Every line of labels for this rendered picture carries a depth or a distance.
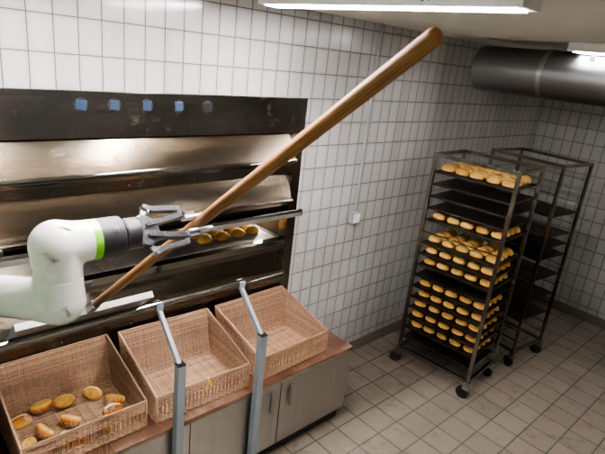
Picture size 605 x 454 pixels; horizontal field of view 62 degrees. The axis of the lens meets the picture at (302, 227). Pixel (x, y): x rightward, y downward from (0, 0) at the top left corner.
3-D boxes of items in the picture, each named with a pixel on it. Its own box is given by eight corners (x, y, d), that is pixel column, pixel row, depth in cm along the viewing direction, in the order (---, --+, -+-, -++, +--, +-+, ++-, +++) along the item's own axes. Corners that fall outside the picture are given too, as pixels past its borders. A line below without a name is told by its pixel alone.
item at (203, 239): (154, 216, 351) (155, 209, 349) (213, 208, 382) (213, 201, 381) (201, 246, 310) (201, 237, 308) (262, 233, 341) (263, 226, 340)
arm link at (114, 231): (109, 250, 109) (98, 211, 110) (93, 266, 117) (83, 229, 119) (136, 246, 113) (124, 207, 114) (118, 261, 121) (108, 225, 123)
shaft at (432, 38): (449, 41, 74) (442, 23, 74) (438, 40, 72) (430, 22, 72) (100, 306, 199) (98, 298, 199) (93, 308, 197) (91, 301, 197)
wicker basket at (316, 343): (210, 343, 317) (212, 304, 308) (277, 319, 355) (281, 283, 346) (258, 383, 285) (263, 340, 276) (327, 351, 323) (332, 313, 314)
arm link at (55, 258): (34, 231, 99) (18, 217, 106) (39, 290, 102) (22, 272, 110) (105, 222, 108) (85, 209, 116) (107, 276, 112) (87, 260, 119)
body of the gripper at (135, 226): (111, 223, 121) (147, 218, 127) (120, 257, 119) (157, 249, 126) (121, 212, 115) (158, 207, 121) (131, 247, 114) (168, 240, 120)
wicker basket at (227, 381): (116, 374, 279) (115, 331, 270) (205, 345, 315) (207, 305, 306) (155, 425, 245) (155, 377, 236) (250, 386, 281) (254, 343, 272)
